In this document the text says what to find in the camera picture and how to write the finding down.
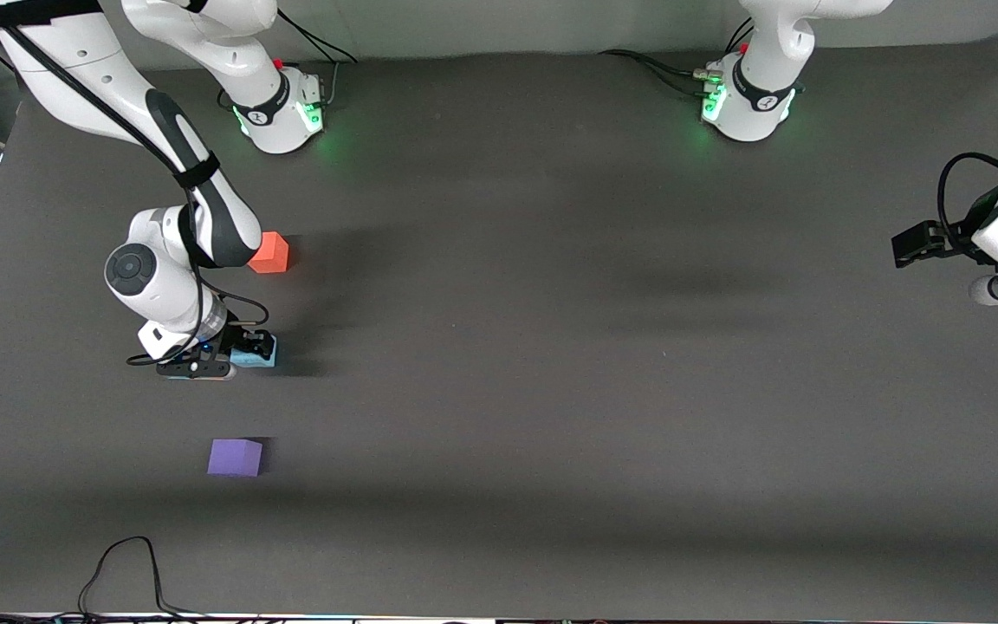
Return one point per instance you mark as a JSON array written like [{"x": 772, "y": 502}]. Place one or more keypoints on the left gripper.
[{"x": 938, "y": 243}]

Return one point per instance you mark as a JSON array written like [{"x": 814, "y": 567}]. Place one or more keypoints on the purple block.
[{"x": 234, "y": 458}]

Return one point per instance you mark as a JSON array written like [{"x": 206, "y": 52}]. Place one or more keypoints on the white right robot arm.
[{"x": 74, "y": 61}]

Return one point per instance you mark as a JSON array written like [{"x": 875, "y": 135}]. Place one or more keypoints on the orange block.
[{"x": 274, "y": 253}]

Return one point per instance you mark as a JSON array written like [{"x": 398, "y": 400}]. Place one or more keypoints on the blue block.
[{"x": 258, "y": 362}]

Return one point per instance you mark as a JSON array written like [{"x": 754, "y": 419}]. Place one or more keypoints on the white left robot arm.
[{"x": 767, "y": 52}]

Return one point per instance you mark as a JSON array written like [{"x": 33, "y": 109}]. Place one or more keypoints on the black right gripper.
[{"x": 236, "y": 339}]

